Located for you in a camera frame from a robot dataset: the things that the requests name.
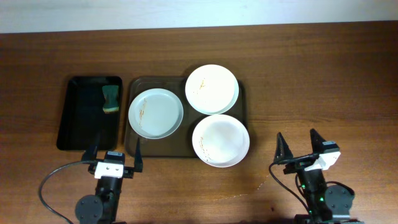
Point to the green yellow sponge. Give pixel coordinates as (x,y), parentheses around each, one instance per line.
(111,93)

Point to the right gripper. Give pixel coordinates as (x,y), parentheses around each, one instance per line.
(296,167)

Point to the white plate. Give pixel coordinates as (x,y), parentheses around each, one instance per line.
(155,113)
(211,89)
(220,140)

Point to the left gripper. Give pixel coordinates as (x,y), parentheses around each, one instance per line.
(129,171)

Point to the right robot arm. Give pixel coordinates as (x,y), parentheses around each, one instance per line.
(325,202)

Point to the white plate bottom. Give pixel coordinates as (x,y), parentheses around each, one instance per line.
(220,140)

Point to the white plate top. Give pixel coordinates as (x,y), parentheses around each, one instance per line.
(211,89)

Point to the brown serving tray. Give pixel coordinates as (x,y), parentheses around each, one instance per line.
(179,143)

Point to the black plastic tray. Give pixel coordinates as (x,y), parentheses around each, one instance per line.
(83,118)

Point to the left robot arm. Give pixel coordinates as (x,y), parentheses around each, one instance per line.
(102,206)

